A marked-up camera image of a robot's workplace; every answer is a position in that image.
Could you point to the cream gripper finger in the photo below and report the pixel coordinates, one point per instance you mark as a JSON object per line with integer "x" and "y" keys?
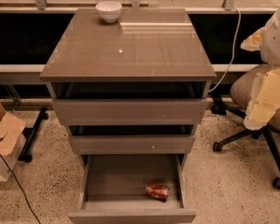
{"x": 254, "y": 41}
{"x": 265, "y": 100}

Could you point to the red coke can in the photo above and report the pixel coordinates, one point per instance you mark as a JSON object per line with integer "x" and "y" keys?
{"x": 157, "y": 191}

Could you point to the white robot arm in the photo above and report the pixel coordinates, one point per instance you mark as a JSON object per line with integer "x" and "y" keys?
{"x": 270, "y": 51}

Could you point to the grey drawer cabinet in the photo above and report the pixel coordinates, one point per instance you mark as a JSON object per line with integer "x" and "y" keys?
{"x": 147, "y": 55}

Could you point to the grey middle drawer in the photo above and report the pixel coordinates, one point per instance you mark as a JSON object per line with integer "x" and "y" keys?
{"x": 131, "y": 144}

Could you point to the grey open bottom drawer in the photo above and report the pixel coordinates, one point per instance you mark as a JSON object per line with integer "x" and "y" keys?
{"x": 113, "y": 191}

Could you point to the grey top drawer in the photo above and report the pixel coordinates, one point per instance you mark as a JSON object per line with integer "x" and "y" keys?
{"x": 72, "y": 112}

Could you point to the brown office chair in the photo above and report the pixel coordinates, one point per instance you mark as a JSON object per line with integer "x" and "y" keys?
{"x": 240, "y": 94}

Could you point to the white ceramic bowl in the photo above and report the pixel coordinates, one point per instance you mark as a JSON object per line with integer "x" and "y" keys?
{"x": 109, "y": 11}

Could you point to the black metal stand leg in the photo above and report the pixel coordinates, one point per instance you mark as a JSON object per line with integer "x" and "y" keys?
{"x": 30, "y": 134}

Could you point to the cardboard box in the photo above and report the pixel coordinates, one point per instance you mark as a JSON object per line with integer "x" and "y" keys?
{"x": 12, "y": 141}

